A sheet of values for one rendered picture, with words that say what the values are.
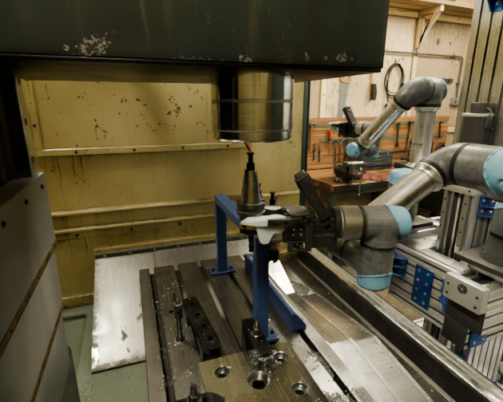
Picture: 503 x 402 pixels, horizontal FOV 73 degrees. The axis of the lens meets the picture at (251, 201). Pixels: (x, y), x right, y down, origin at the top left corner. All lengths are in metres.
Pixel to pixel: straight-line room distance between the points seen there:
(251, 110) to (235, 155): 1.15
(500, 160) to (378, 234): 0.35
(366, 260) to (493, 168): 0.37
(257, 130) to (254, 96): 0.06
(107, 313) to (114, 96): 0.92
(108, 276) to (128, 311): 0.22
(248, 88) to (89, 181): 1.21
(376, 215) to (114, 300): 1.21
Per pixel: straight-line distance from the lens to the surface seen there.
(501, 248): 1.43
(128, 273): 1.72
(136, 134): 1.65
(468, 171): 1.00
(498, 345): 2.07
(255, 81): 0.61
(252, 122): 0.61
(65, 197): 1.73
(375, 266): 0.80
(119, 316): 1.59
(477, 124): 1.57
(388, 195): 0.97
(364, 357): 1.30
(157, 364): 1.03
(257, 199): 0.70
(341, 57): 0.63
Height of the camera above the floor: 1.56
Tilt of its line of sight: 16 degrees down
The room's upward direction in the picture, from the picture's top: straight up
